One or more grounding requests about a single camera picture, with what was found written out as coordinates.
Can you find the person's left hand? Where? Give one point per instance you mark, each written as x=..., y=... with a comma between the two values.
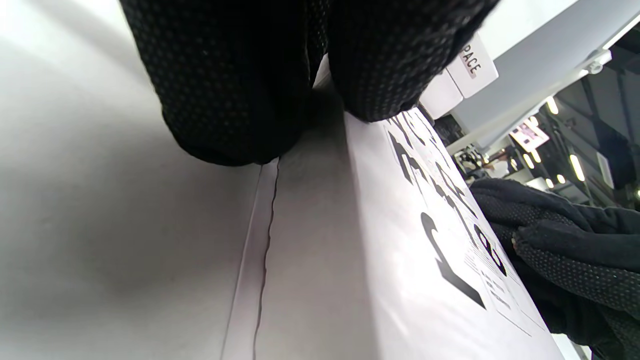
x=240, y=75

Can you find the person's right hand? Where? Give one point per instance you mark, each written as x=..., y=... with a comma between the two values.
x=575, y=270

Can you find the white book large black letters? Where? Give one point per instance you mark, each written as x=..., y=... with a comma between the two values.
x=320, y=250

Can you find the white book small text cover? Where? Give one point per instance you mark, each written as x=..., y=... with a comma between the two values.
x=480, y=75

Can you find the background desks and shelves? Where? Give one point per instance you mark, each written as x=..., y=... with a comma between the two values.
x=610, y=145

